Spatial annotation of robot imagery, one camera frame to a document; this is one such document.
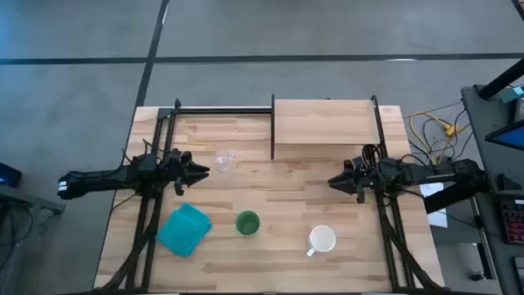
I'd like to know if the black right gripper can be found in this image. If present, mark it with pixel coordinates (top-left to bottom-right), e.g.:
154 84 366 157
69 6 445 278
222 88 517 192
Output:
327 156 380 205

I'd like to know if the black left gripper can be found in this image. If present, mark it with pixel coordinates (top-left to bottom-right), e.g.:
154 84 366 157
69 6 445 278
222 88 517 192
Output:
159 148 211 197

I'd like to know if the teal folded cloth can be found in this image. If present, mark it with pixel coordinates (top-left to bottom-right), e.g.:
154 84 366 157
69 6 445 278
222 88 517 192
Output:
156 202 215 259

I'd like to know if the green cup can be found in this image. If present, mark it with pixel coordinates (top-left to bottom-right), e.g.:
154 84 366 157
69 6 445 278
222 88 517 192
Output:
235 210 261 238

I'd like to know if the white paper sheet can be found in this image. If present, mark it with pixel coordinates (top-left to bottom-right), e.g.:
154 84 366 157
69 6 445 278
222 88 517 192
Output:
418 182 449 229

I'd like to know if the black side desk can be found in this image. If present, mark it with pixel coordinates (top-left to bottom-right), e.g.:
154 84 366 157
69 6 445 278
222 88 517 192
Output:
461 84 524 295

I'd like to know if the monitor with blue screen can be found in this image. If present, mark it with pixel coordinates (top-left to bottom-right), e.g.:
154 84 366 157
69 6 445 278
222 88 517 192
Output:
485 121 524 152

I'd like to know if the black keyboard with red keys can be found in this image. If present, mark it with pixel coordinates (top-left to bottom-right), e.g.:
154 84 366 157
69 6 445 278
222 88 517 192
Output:
500 198 524 246

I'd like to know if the black device with blue light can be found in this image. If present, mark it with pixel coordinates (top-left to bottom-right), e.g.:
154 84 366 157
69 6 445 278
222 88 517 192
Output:
0 161 24 189

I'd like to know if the black diagonal pole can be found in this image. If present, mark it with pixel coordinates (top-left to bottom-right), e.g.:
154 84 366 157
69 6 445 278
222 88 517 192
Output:
477 58 524 101

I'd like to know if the small teal box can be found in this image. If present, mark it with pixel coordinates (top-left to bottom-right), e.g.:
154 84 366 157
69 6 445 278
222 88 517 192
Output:
496 84 524 105

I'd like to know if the white mug with handle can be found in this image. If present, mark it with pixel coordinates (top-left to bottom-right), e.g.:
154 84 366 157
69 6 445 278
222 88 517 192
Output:
305 224 338 258

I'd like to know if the yellow cable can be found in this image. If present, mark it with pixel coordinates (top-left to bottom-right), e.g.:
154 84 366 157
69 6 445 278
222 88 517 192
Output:
409 110 466 166

